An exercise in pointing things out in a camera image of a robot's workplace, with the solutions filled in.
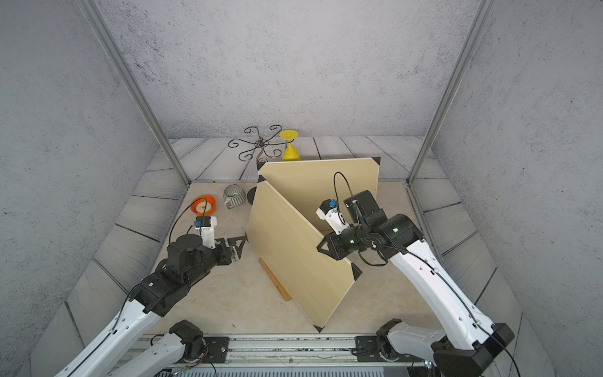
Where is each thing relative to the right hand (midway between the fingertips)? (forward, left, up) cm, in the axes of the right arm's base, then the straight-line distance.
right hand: (323, 247), depth 65 cm
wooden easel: (-4, +13, -23) cm, 27 cm away
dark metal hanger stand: (+58, +30, -3) cm, 65 cm away
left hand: (+5, +25, -4) cm, 26 cm away
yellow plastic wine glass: (+45, +12, -3) cm, 46 cm away
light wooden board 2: (+27, +6, -2) cm, 28 cm away
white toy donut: (+35, +54, -24) cm, 68 cm away
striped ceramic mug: (+38, +39, -21) cm, 59 cm away
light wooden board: (+7, +12, -7) cm, 15 cm away
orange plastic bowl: (+39, +56, -24) cm, 72 cm away
